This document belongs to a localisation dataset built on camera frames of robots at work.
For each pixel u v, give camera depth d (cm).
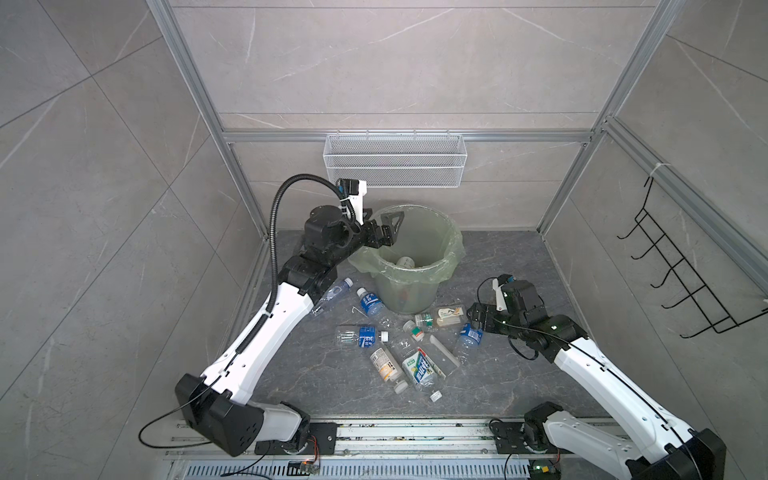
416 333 88
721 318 58
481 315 71
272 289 46
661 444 39
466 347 90
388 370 80
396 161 101
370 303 93
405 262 100
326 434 73
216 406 38
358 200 57
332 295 101
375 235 59
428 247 83
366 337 86
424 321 90
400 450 73
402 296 90
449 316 90
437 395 78
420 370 79
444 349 84
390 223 58
